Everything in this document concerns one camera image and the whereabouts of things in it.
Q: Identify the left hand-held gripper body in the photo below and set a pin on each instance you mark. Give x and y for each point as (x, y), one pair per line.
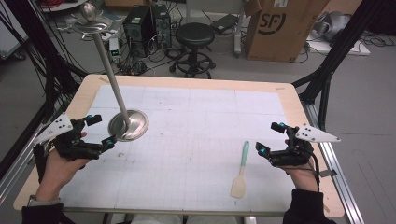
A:
(71, 149)

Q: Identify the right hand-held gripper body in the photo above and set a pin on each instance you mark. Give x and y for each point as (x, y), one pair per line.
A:
(295, 155)

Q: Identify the silver metal pole stand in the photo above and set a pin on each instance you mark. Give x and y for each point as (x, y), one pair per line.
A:
(137, 124)

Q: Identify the person's right hand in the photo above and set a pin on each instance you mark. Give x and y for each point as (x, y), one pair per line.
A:
(303, 179)

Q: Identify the person's left hand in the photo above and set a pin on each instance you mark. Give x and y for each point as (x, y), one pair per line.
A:
(54, 174)

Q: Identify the grey tape piece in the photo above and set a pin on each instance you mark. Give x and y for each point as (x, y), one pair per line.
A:
(328, 173)

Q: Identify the small white device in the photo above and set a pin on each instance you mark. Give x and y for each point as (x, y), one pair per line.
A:
(114, 49)

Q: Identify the white grid mat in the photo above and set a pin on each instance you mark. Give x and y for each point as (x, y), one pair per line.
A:
(186, 130)

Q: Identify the large cardboard box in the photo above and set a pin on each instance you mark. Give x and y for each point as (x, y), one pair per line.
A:
(280, 34)

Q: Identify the large black computer tower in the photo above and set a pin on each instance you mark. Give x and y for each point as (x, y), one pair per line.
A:
(138, 31)

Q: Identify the white flat board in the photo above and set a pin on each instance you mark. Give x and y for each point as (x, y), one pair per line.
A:
(342, 48)

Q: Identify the slim black computer tower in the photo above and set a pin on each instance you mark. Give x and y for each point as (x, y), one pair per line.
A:
(162, 26)

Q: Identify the silver foil bag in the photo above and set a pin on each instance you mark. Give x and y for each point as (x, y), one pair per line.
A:
(334, 25)

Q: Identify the black flat laptop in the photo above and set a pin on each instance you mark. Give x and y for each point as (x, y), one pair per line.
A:
(224, 23)

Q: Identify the white round table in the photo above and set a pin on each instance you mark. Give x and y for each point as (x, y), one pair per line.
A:
(62, 5)

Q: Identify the black round stool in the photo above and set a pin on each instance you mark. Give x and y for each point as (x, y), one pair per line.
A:
(194, 35)

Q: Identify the aluminium rail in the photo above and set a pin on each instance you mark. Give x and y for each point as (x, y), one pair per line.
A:
(12, 174)
(339, 183)

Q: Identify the black metal frame stand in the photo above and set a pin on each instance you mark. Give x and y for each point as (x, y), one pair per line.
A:
(40, 56)
(336, 53)

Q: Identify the white stand post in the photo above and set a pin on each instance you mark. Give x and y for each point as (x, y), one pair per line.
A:
(238, 34)

